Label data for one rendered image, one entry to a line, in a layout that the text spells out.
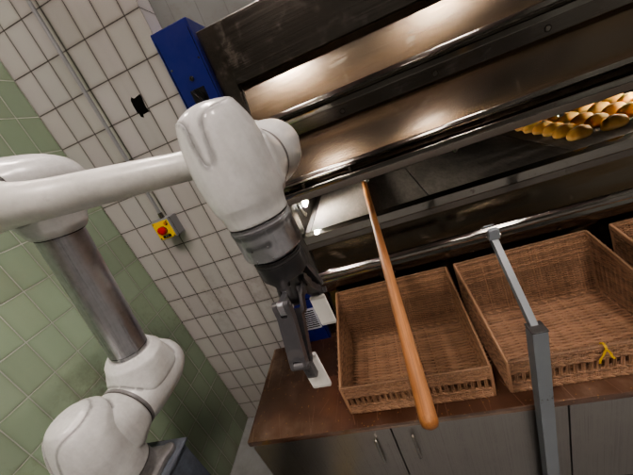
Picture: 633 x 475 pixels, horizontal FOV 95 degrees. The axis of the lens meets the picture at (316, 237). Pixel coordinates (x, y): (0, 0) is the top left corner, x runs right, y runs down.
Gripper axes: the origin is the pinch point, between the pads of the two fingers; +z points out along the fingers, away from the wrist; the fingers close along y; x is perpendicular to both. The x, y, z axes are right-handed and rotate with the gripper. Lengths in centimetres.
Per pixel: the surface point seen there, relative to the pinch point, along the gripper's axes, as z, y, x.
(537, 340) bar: 41, -29, 45
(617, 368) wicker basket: 72, -39, 71
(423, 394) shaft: 11.8, 3.0, 13.9
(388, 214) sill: 18, -88, 16
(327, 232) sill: 17, -87, -14
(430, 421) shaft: 12.1, 7.4, 13.9
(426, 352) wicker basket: 75, -61, 14
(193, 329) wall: 51, -83, -112
